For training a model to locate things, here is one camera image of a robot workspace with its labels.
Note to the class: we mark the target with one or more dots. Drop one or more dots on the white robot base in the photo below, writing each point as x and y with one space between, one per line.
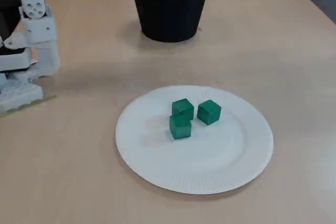
18 95

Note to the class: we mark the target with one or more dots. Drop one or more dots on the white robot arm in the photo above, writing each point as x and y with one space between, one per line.
39 30

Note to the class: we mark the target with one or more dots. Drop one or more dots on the yellow-green base plate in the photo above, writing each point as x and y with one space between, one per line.
48 98

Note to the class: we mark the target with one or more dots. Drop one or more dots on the black pot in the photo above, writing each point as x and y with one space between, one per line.
170 16

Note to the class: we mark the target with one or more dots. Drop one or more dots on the green cube block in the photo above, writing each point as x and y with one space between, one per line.
209 112
183 108
180 129

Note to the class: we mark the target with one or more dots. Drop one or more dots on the white paper plate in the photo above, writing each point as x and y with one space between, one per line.
210 161

